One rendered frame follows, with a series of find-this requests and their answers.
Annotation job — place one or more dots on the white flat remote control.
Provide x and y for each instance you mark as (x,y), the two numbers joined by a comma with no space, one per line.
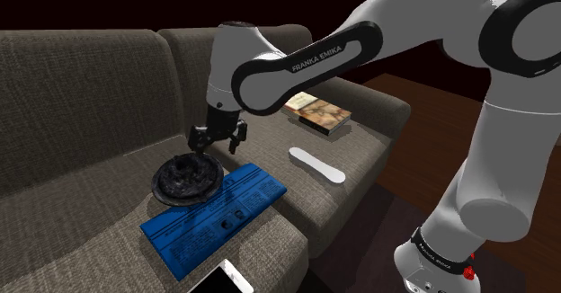
(316,165)

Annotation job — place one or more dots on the blue folded newspaper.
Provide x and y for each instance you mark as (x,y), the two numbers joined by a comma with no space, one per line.
(210,220)

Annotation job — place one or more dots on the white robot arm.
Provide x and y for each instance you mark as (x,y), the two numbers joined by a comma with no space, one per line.
(504,121)

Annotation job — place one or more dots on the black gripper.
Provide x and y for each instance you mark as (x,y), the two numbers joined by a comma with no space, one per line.
(220,123)

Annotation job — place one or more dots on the brown marbled book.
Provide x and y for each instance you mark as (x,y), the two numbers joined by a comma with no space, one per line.
(322,114)

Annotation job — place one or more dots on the grey brown fabric sofa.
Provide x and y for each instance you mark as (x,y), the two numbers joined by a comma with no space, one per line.
(83,108)

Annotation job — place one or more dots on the black tablet with white frame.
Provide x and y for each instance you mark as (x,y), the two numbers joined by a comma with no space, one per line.
(221,280)

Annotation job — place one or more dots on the black round plate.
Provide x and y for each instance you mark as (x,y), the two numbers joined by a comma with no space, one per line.
(187,179)

